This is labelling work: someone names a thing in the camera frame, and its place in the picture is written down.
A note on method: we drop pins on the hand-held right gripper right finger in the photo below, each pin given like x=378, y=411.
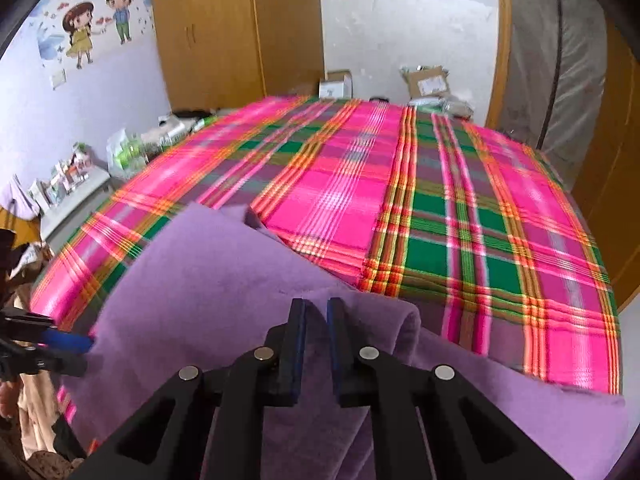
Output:
x=334, y=352

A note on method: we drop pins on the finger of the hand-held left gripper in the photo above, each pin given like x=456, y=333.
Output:
x=50, y=364
x=70, y=342

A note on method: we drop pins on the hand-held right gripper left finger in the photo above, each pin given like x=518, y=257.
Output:
x=299, y=347

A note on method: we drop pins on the purple fleece pants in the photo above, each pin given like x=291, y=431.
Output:
x=200, y=285

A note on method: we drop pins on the person's left hand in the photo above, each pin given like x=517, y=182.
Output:
x=7, y=400

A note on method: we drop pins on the white cabinet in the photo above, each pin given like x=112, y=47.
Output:
x=75, y=205

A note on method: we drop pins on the lilac hanging cloth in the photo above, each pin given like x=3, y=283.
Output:
x=17, y=197

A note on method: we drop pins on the pink green plaid blanket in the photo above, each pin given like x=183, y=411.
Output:
x=400, y=200

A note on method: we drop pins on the group of small cosmetic boxes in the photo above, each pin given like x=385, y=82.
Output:
x=65, y=175

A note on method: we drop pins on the plastic bag of green packets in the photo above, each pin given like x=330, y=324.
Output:
x=127, y=152

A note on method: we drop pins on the black cloth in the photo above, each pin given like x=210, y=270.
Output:
x=190, y=111

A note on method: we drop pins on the white cardboard box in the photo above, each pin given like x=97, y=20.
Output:
x=336, y=85

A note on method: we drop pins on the grey plastic parcel bag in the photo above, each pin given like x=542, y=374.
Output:
x=450, y=106

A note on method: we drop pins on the brown cardboard box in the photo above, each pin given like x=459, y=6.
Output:
x=427, y=82

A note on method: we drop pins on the wooden wardrobe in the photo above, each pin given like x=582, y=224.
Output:
x=215, y=35

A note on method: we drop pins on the wooden door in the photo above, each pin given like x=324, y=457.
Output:
x=615, y=185

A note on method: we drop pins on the clear plastic door curtain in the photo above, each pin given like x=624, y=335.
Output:
x=540, y=60

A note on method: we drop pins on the white wall switch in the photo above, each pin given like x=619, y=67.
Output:
x=59, y=80

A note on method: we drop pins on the cartoon couple wall sticker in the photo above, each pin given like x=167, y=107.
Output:
x=85, y=25

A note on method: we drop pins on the wooden door frame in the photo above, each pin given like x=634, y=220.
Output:
x=499, y=45

